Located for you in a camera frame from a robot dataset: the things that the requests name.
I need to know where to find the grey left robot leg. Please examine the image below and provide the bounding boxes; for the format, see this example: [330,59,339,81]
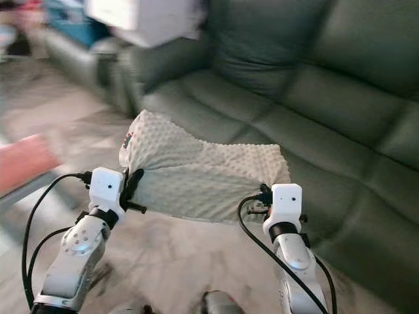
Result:
[111,304,151,314]

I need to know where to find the short black left arm cable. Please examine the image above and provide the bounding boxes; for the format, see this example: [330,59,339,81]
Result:
[27,225,76,308]

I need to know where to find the short black arm cable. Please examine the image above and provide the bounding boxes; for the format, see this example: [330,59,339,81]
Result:
[27,225,76,308]
[313,254,341,314]

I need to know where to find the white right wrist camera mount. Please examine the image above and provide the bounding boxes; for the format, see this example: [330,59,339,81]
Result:
[268,183,303,224]

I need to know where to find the long black arm cable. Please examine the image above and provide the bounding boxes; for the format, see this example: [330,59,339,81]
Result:
[22,171,91,313]
[237,194,328,314]

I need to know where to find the short black right arm cable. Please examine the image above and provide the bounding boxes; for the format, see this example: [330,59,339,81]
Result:
[313,254,341,314]

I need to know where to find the dark green leather armchair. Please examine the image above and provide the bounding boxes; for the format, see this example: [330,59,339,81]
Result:
[43,29,132,118]

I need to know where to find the cream dotted pillow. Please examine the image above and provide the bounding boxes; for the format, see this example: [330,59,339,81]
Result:
[119,110,292,225]

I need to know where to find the dark green leather sofa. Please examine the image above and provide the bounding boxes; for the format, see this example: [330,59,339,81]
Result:
[118,0,419,308]

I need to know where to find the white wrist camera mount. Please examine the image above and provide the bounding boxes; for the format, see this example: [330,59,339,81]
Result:
[88,167,125,211]
[268,183,303,224]

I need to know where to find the long black left arm cable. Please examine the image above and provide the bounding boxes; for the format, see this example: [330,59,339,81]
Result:
[22,171,91,313]

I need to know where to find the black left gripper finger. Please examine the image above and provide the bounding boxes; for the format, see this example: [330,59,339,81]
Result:
[122,169,146,214]

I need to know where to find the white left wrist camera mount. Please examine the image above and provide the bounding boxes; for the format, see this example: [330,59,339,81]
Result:
[88,167,125,211]

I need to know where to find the blue storage box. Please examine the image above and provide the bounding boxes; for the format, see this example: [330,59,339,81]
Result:
[49,0,105,40]

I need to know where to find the grey right robot leg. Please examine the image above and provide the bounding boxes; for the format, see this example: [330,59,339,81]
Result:
[200,291,246,314]

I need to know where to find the red bench cushion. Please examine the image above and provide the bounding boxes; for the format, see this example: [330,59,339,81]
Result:
[0,134,61,196]

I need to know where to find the large white box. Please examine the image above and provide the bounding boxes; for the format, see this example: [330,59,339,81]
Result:
[85,0,207,48]

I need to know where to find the grey robot leg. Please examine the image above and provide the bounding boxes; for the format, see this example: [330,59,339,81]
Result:
[111,304,151,314]
[200,291,246,314]

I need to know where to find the long black right arm cable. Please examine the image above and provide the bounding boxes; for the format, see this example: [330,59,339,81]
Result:
[237,194,328,314]

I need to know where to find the grey bench frame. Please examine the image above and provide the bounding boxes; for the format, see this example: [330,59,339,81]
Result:
[0,175,67,218]

